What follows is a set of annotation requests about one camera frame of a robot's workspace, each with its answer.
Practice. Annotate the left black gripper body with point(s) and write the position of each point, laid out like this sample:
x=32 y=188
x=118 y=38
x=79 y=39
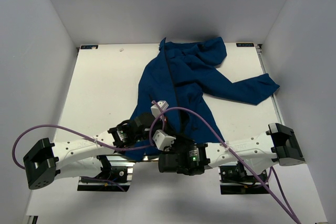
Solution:
x=141 y=137

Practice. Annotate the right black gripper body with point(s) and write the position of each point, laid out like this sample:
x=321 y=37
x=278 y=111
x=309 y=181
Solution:
x=180 y=144

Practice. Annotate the blue jacket with black lining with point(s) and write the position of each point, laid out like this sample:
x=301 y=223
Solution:
x=181 y=73

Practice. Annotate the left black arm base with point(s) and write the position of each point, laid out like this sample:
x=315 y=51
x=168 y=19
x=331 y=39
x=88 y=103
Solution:
x=115 y=175

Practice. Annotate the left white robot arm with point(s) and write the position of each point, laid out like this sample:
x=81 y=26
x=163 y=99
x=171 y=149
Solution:
x=47 y=161

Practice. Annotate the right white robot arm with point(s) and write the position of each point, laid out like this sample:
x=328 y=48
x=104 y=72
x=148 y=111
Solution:
x=278 y=145

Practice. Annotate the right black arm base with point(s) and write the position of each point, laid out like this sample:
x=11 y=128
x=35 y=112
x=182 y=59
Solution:
x=234 y=180

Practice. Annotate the white front panel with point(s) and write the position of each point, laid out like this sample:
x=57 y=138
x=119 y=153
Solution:
x=153 y=197

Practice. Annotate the left blue table label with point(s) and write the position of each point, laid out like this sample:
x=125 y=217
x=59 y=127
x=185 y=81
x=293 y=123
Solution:
x=88 y=47

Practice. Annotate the blue table label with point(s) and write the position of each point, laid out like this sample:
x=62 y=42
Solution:
x=245 y=44
x=88 y=47

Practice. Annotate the right blue table label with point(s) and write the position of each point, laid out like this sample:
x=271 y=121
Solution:
x=245 y=44

